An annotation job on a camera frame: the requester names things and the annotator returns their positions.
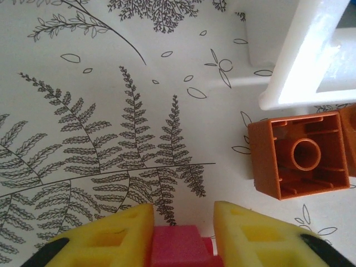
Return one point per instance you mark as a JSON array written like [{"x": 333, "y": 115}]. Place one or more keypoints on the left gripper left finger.
[{"x": 105, "y": 244}]

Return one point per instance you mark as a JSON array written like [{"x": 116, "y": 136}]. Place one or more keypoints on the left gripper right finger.
[{"x": 264, "y": 244}]

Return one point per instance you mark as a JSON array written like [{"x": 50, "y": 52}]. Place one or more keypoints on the pink lego brick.
[{"x": 178, "y": 247}]

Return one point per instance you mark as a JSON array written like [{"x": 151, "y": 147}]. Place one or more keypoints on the orange lego brick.
[
  {"x": 261, "y": 155},
  {"x": 351, "y": 139}
]

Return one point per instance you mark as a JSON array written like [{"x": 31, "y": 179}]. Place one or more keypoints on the white plastic bin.
[{"x": 306, "y": 41}]

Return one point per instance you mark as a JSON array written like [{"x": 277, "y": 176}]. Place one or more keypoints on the floral tablecloth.
[{"x": 111, "y": 83}]

